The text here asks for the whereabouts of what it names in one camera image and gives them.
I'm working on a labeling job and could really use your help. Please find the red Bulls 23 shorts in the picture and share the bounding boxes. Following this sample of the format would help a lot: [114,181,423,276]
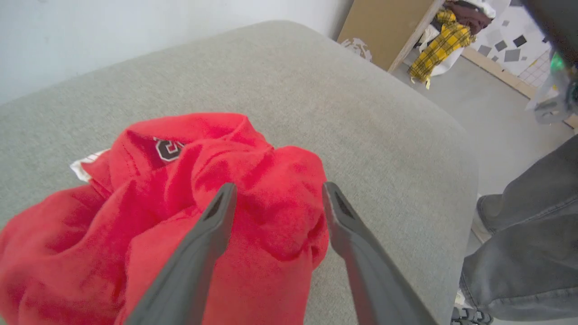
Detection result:
[0,112,330,325]

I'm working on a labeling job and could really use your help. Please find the dark sneaker with white sole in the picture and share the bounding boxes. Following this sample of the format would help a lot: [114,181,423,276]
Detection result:
[451,306,494,325]

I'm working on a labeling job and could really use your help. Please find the grey fabric sofa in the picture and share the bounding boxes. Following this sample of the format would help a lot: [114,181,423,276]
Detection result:
[0,20,479,325]

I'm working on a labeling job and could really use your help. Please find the white laundry basket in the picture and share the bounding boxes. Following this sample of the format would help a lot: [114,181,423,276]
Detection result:
[419,23,466,77]

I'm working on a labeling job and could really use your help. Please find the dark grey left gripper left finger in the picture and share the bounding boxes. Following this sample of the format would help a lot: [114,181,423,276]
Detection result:
[124,182,238,325]

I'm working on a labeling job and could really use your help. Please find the dark brown garment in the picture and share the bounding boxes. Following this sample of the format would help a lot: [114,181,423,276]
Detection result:
[445,0,494,35]

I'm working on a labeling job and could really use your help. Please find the yellow plaid garment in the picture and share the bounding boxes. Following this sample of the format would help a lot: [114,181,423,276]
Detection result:
[408,9,477,88]

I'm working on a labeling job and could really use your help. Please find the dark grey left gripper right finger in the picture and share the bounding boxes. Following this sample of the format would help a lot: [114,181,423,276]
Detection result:
[322,181,438,325]

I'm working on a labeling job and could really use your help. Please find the grey jeans of person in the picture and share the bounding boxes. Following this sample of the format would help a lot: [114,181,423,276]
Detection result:
[461,135,578,322]

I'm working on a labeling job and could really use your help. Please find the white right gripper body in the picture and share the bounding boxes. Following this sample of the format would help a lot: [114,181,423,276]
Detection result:
[525,53,578,125]

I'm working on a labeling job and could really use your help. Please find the light wooden baseboard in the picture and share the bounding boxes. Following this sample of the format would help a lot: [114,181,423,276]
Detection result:
[461,45,578,130]

